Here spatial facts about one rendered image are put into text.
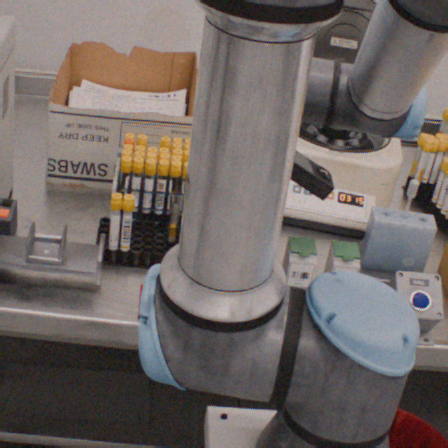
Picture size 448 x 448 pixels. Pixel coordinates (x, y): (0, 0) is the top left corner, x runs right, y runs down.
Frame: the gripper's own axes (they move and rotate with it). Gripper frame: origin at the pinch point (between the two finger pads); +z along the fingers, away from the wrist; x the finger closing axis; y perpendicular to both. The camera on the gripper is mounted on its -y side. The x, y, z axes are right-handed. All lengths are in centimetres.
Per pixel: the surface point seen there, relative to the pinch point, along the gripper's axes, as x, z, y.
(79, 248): 1.8, 2.1, 24.1
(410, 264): -5.2, 3.1, -25.5
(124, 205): -1.2, -4.0, 18.4
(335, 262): 0.2, 0.5, -12.2
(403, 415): -19, 50, -40
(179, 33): -56, -10, 14
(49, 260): 6.6, 1.2, 27.7
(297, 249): -0.4, -0.6, -6.4
